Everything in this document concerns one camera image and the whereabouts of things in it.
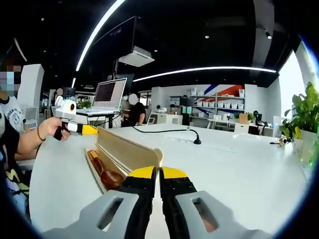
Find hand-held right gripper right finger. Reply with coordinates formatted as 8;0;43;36
159;166;272;239

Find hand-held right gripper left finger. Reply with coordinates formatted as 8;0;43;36
42;166;157;239

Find beige cutlery case lid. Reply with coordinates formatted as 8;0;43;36
95;126;164;175

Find beige cutlery case base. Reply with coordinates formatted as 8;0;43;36
84;146;132;195

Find brown wooden spoon utensil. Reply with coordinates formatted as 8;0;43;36
87;150;125;190

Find person's left hand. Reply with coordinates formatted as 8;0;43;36
39;116;72;141

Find laptop stand table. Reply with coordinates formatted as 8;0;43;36
76;110;123;129

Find white laptop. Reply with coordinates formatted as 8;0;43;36
76;78;128;117

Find person's printed dark shirt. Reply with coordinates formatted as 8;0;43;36
0;119;32;220

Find curved ceiling light strip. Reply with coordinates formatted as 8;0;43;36
71;0;128;88

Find ceiling air conditioner unit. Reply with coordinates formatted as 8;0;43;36
118;45;156;68

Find white office desk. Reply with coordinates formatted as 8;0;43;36
206;118;275;137

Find small white desk gadget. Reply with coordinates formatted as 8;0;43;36
270;134;290;147

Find cardboard box with plant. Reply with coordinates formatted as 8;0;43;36
234;112;255;124

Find white plant pot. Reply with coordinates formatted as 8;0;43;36
292;128;318;160

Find storage shelf with white bins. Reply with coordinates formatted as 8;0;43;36
169;88;247;120

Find straight ceiling light strip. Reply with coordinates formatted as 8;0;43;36
133;66;278;83

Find green potted plant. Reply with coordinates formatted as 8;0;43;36
279;81;319;140

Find brown bead bracelet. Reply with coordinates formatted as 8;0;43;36
36;126;47;142

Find black cable with stub plug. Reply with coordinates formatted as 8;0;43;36
132;125;202;145

